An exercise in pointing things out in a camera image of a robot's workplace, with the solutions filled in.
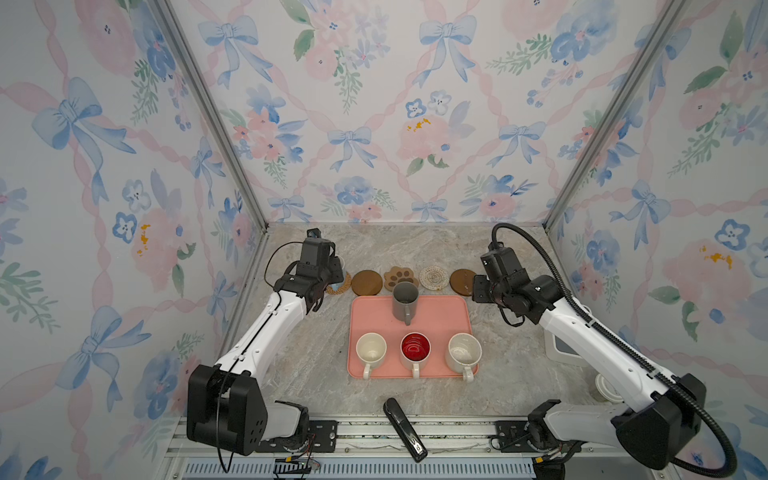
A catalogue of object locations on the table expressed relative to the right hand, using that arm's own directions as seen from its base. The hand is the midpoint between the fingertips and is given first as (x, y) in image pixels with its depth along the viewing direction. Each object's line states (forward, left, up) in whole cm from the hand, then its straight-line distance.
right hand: (482, 282), depth 80 cm
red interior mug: (-12, +17, -17) cm, 27 cm away
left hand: (+6, +41, +1) cm, 42 cm away
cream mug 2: (-12, +3, -18) cm, 22 cm away
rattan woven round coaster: (+10, +41, -19) cm, 47 cm away
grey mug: (-1, +20, -9) cm, 22 cm away
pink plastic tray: (0, +9, -21) cm, 23 cm away
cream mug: (-12, +30, -17) cm, 36 cm away
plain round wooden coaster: (+13, +33, -20) cm, 41 cm away
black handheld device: (-33, +21, -15) cm, 41 cm away
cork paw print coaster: (+15, +23, -18) cm, 33 cm away
